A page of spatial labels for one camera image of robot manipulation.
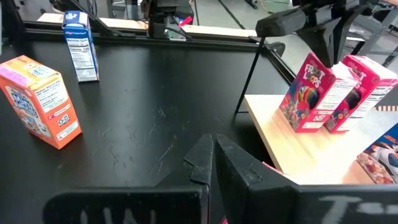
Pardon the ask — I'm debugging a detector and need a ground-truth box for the Frosted Flakes cereal box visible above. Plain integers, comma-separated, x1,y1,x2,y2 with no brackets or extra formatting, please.
356,123,398,185
62,11,100,83

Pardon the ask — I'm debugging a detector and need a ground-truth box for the Froot Loops cereal box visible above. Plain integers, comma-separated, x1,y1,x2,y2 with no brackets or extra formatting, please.
324,55,398,135
279,52,361,134
262,161,284,175

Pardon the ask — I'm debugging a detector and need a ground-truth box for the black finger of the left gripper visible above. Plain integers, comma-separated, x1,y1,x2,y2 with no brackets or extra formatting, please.
255,8,336,68
333,4,371,65

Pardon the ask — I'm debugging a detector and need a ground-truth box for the Frosted Mini Wheats cereal box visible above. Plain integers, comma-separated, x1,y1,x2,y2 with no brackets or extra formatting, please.
0,55,83,151

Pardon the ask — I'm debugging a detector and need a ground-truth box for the wooden shelf with black frame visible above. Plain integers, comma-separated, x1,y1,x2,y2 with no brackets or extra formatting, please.
233,36,398,186

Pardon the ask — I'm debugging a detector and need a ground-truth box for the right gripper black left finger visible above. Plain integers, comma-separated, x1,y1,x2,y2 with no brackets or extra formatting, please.
43,134,214,224

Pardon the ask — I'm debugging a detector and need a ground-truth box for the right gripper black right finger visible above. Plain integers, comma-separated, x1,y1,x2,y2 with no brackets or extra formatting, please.
215,134,398,224

